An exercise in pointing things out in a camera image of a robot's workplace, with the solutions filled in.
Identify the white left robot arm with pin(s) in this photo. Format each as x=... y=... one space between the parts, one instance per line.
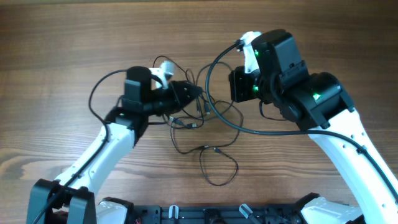
x=70 y=198

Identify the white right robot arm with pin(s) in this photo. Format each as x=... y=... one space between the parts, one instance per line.
x=274 y=73

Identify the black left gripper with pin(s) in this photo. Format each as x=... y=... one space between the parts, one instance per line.
x=179 y=91

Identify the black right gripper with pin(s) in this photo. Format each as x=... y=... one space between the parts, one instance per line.
x=237 y=78

